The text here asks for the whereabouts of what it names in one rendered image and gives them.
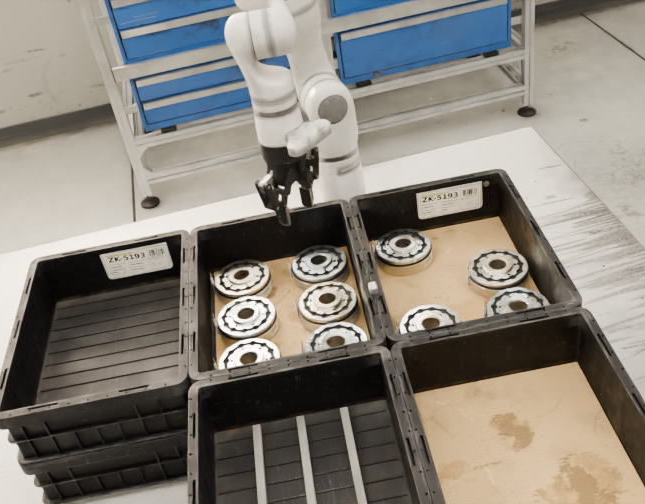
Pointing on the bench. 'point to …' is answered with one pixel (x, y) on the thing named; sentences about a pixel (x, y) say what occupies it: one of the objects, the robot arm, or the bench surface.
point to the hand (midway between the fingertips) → (295, 207)
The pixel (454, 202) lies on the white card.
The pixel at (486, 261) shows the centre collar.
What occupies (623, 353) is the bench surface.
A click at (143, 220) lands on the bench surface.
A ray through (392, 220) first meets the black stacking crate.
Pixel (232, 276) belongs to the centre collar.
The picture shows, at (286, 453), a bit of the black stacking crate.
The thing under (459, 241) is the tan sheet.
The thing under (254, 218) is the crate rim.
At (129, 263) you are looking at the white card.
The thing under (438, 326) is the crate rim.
